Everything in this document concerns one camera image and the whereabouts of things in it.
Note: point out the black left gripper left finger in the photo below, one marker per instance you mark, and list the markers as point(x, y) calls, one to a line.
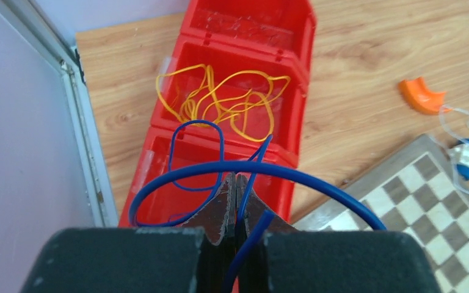
point(193, 257)

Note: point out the orange pipe elbow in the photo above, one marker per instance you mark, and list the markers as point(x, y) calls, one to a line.
point(420, 98)

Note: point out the wooden chessboard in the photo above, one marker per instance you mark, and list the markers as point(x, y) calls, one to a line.
point(412, 191)

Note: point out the red plastic bin tray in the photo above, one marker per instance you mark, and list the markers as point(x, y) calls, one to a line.
point(238, 75)

